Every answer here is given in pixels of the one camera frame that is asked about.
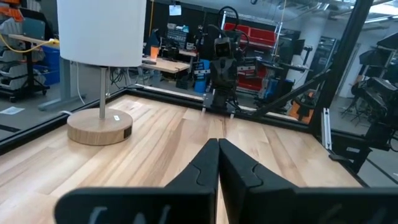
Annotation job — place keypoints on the grey desk leg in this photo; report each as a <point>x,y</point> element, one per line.
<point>65,81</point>

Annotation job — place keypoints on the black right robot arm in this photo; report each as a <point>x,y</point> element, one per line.
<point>221,99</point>

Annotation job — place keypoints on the grey bin storage rack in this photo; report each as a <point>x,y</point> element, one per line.
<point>18,74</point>

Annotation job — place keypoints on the red storage bins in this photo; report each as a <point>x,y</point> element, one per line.
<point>261,35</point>

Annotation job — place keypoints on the black neighbouring robot station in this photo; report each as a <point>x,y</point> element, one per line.
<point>379,93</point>

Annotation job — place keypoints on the white shade wooden base lamp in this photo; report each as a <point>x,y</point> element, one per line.
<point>102,31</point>

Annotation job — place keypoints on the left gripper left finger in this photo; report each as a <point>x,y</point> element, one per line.
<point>140,205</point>

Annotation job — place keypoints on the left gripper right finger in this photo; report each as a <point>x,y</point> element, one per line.
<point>295,205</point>

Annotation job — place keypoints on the silver aluminium bracket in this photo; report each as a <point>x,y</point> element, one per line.
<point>326,127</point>

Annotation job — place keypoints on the wooden top desk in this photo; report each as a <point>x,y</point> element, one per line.
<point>168,65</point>

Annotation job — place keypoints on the blue crates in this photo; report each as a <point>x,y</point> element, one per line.
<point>51,68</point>

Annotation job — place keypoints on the orange shop vacuum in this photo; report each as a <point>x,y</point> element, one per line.
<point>303,109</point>

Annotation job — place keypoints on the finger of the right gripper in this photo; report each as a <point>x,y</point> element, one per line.
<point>230,76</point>
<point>217,76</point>

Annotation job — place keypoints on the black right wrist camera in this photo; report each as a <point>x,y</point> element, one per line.
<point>223,47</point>

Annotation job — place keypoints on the blue barrel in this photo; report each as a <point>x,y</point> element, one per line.
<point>202,82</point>

